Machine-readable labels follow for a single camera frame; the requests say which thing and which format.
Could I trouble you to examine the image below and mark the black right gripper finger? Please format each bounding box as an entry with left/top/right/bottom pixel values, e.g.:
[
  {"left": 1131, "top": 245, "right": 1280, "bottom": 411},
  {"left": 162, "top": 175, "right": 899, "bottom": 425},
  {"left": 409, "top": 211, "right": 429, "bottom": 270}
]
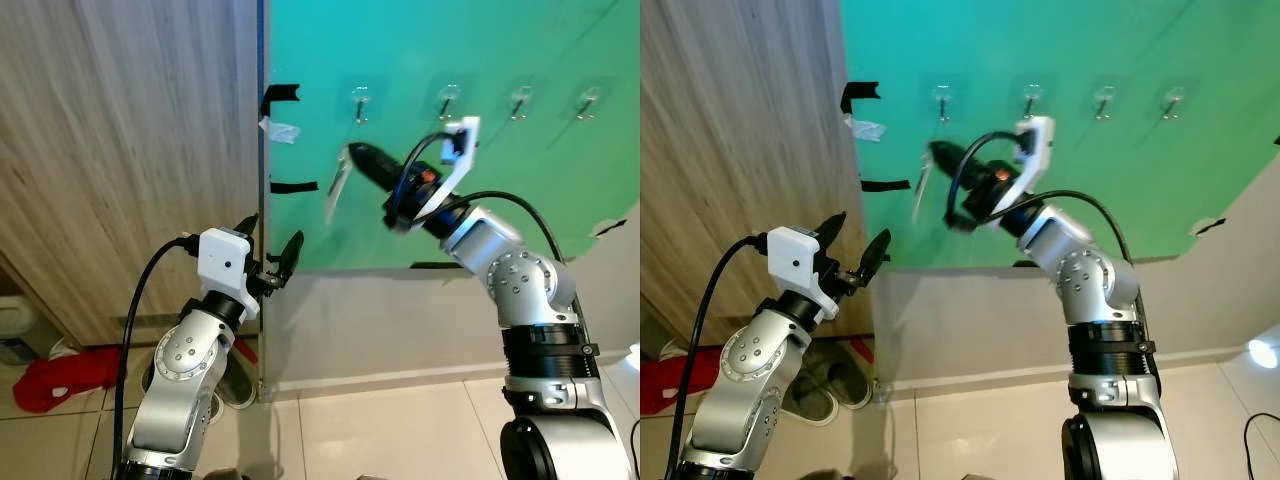
[
  {"left": 345, "top": 142, "right": 407, "bottom": 191},
  {"left": 928, "top": 140, "right": 987, "bottom": 188}
]

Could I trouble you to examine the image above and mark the white key tag yellow label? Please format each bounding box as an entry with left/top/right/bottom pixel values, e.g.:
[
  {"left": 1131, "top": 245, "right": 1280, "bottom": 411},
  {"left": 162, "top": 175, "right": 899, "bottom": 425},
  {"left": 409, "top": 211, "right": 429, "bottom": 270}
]
[
  {"left": 909, "top": 150, "right": 937, "bottom": 227},
  {"left": 322, "top": 148, "right": 354, "bottom": 227}
]

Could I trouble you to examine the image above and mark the grey slipper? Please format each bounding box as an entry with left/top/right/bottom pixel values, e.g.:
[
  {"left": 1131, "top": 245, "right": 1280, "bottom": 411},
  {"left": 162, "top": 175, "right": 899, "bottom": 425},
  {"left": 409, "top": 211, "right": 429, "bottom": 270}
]
[
  {"left": 826, "top": 345, "right": 879, "bottom": 413},
  {"left": 214, "top": 340, "right": 260, "bottom": 412}
]

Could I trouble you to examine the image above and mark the wooden cabinet door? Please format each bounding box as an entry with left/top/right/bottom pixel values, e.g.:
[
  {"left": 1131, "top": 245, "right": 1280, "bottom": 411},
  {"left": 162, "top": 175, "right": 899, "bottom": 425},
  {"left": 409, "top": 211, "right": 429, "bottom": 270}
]
[
  {"left": 640, "top": 0, "right": 873, "bottom": 342},
  {"left": 0, "top": 0, "right": 264, "bottom": 347}
]

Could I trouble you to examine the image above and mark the bent black tape piece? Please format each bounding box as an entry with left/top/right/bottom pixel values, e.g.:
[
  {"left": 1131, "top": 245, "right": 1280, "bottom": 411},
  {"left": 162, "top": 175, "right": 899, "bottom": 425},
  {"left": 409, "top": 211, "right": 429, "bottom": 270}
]
[
  {"left": 840, "top": 82, "right": 881, "bottom": 115},
  {"left": 262, "top": 84, "right": 303, "bottom": 117}
]

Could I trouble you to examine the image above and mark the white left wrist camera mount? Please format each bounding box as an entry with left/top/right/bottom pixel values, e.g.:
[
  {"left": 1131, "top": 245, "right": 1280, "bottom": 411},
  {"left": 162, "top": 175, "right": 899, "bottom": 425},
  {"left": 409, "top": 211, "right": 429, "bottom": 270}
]
[
  {"left": 765, "top": 226, "right": 837, "bottom": 322},
  {"left": 197, "top": 228, "right": 263, "bottom": 323}
]

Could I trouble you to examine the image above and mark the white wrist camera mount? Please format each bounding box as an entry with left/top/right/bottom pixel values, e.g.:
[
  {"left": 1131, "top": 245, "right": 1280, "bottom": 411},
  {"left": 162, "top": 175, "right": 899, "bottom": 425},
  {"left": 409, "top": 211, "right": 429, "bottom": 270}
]
[
  {"left": 1004, "top": 115, "right": 1059, "bottom": 217},
  {"left": 414, "top": 116, "right": 483, "bottom": 222},
  {"left": 765, "top": 226, "right": 837, "bottom": 322},
  {"left": 197, "top": 228, "right": 263, "bottom": 323}
]

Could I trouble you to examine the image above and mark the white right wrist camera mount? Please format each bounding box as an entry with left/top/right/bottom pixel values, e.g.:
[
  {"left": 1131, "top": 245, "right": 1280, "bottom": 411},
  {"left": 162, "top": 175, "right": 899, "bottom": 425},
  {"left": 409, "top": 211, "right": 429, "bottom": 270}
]
[
  {"left": 1004, "top": 115, "right": 1059, "bottom": 217},
  {"left": 414, "top": 116, "right": 483, "bottom": 222}
]

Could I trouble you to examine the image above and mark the green wall board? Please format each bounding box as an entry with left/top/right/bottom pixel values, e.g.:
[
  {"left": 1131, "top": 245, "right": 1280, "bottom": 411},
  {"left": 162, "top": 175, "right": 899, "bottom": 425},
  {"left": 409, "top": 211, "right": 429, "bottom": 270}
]
[
  {"left": 265, "top": 0, "right": 641, "bottom": 272},
  {"left": 840, "top": 0, "right": 1280, "bottom": 270}
]

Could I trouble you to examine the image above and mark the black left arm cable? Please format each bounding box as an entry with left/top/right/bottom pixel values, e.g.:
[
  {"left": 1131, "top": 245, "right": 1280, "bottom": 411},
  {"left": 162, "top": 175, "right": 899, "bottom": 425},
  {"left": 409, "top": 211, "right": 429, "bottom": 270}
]
[
  {"left": 664, "top": 232, "right": 771, "bottom": 473},
  {"left": 108, "top": 235, "right": 201, "bottom": 473}
]

